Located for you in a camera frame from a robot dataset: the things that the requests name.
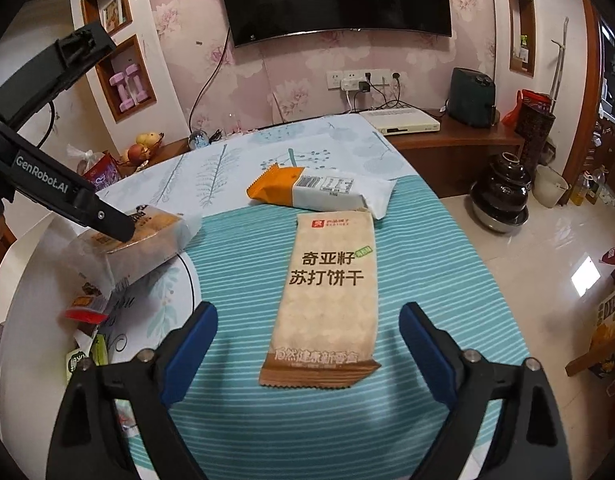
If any cookie pack clear wrapper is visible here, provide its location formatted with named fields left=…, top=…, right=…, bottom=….
left=61, top=205, right=202, bottom=297

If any orange white snack pack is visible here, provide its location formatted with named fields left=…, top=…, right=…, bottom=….
left=247, top=165, right=395, bottom=220

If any beige soda cracker pack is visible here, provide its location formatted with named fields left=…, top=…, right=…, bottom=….
left=259, top=210, right=380, bottom=389

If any red purple snack bag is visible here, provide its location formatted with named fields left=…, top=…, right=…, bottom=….
left=67, top=144, right=122, bottom=191

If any fruit bowl with apples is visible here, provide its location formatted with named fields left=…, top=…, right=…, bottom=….
left=119, top=132, right=164, bottom=167

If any small green snack packet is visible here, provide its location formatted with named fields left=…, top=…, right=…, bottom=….
left=66, top=334, right=109, bottom=382

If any small red orange packet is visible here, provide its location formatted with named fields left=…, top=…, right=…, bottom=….
left=64, top=282, right=109, bottom=325

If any white plastic storage bin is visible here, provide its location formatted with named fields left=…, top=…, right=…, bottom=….
left=0, top=214, right=83, bottom=479

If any pink dumbbells pair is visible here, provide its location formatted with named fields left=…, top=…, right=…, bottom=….
left=109, top=63, right=149, bottom=113

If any teal striped table mat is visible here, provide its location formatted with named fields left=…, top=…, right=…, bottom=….
left=171, top=176, right=528, bottom=479

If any framed picture in niche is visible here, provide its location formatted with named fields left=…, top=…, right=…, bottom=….
left=98, top=0, right=125, bottom=32

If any black ceramic jar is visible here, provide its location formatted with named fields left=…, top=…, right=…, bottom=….
left=470, top=152, right=532, bottom=234

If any white bucket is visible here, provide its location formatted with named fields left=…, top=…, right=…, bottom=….
left=532, top=165, right=570, bottom=208

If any wooden tv cabinet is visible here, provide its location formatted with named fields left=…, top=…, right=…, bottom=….
left=388, top=116, right=524, bottom=198

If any white set-top box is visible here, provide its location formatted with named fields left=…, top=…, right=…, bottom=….
left=359, top=107, right=441, bottom=136

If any dark green appliance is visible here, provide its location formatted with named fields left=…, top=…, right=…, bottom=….
left=446, top=67, right=496, bottom=128

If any white wall power strip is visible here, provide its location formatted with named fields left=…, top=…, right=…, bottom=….
left=326, top=68, right=395, bottom=92

